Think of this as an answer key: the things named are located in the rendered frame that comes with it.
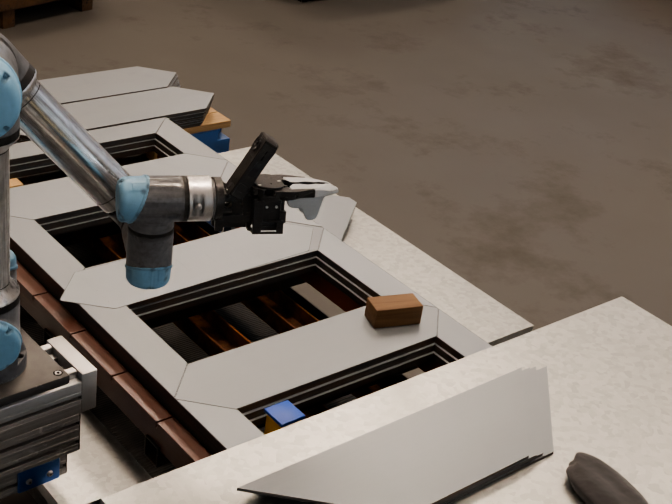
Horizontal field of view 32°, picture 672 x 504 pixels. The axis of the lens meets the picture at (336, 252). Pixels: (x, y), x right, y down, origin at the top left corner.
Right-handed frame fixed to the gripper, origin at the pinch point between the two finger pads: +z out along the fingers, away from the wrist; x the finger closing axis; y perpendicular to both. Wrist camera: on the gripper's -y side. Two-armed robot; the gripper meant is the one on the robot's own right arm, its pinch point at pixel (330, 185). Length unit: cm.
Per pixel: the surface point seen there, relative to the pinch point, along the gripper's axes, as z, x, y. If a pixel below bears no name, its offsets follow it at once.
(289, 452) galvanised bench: -7.1, 13.5, 42.9
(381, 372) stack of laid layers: 29, -40, 58
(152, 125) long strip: -5, -164, 37
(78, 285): -35, -74, 49
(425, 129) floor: 166, -367, 96
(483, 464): 24, 23, 42
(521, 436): 34, 17, 41
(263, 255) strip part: 12, -86, 48
